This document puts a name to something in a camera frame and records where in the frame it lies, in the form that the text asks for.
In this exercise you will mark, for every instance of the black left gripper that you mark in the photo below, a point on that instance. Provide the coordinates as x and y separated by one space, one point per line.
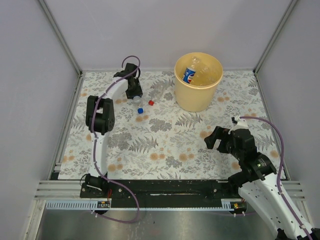
138 92

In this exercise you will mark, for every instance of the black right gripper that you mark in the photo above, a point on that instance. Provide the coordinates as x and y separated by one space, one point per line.
220 133

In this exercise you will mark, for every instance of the Pepsi label plastic bottle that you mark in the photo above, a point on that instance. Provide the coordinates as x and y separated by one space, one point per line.
139 103

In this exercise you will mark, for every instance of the clear bottle red cap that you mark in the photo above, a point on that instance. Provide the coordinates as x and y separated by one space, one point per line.
159 90

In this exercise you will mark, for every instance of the blue label bottle blue cap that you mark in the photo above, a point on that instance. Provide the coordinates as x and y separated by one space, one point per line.
191 69

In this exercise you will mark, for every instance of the clear bottle white cap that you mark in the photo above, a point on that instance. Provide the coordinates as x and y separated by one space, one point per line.
205 75

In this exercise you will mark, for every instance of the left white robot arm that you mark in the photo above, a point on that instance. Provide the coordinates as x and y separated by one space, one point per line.
100 120

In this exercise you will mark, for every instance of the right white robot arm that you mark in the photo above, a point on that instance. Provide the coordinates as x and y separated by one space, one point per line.
257 184

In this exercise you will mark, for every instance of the yellow plastic bin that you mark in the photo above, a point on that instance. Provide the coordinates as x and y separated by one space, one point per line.
189 96

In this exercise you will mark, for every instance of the floral patterned table mat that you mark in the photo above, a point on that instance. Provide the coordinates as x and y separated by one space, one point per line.
167 142

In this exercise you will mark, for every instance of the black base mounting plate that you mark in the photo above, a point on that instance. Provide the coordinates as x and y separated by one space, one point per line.
172 191

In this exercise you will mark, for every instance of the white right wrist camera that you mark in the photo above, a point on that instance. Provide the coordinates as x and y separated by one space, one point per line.
238 123

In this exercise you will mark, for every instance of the left aluminium frame post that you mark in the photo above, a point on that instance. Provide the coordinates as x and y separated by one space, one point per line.
57 31

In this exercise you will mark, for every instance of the aluminium frame post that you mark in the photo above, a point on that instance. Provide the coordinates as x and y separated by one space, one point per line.
57 31
276 33

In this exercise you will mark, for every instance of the white slotted cable duct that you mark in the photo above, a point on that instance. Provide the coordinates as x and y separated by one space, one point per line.
127 205

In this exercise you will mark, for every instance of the right aluminium frame post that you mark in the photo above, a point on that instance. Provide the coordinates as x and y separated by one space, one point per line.
276 33

